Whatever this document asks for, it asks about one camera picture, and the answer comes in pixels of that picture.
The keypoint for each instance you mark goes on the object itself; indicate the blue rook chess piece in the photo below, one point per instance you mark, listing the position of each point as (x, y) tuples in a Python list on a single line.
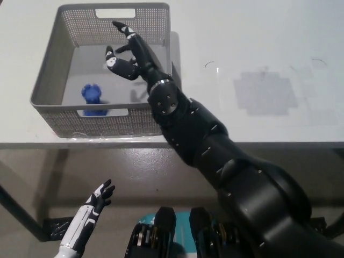
[(92, 95)]

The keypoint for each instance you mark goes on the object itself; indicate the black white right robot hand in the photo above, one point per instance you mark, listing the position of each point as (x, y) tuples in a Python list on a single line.
[(145, 61)]

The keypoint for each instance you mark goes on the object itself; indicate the black teal robot body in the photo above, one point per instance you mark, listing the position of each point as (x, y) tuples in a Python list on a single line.
[(161, 236)]

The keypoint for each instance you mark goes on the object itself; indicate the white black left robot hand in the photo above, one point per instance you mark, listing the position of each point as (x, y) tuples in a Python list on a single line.
[(83, 217)]

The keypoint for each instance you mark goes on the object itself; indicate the grey perforated plastic basket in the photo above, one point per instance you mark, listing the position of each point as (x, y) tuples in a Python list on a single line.
[(113, 122)]

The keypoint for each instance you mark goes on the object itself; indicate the black metal table leg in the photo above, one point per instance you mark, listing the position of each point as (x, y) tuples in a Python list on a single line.
[(24, 217)]

